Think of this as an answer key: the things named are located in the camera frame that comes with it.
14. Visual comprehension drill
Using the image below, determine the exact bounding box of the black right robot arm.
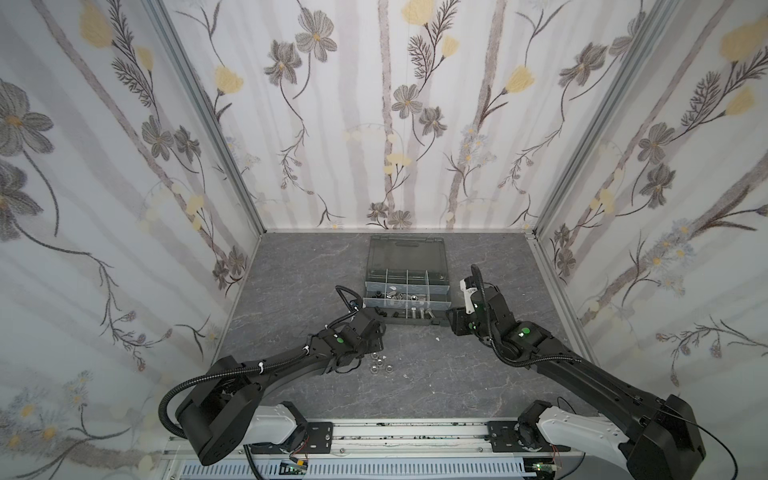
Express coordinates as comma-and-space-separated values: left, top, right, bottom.
447, 266, 706, 479

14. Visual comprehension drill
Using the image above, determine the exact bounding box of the white slotted cable duct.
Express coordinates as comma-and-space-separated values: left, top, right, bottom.
179, 458, 529, 480

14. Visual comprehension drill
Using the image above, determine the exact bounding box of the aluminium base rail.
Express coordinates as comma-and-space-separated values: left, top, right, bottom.
161, 418, 655, 460

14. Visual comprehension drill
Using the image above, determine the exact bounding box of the green plastic organizer box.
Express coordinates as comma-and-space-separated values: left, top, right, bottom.
363, 235, 452, 326

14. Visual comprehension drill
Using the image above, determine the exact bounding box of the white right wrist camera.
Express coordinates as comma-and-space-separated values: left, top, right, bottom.
460, 277, 477, 315

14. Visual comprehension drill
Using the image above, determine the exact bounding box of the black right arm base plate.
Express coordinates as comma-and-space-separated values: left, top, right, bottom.
486, 421, 554, 453

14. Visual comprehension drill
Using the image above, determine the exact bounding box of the black corrugated cable hose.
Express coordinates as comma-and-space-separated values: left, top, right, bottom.
158, 344, 313, 439

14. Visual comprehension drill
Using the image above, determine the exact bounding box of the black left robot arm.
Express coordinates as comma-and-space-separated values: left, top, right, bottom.
158, 285, 386, 466

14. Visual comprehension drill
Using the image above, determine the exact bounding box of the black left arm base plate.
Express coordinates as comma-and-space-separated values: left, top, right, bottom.
249, 422, 334, 455

